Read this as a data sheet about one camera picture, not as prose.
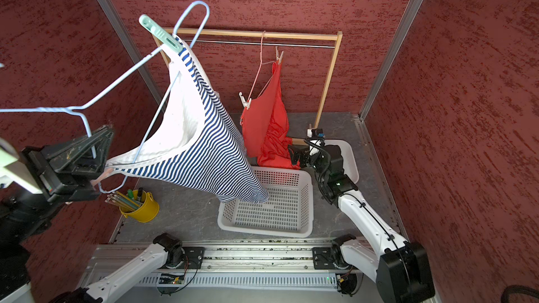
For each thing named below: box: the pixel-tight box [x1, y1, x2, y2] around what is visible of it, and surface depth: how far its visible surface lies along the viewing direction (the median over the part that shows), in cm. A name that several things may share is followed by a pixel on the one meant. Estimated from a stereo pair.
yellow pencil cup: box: [119, 189, 160, 224], surface depth 79 cm
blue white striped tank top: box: [105, 35, 269, 203], surface depth 43 cm
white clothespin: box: [238, 91, 252, 111], surface depth 65 cm
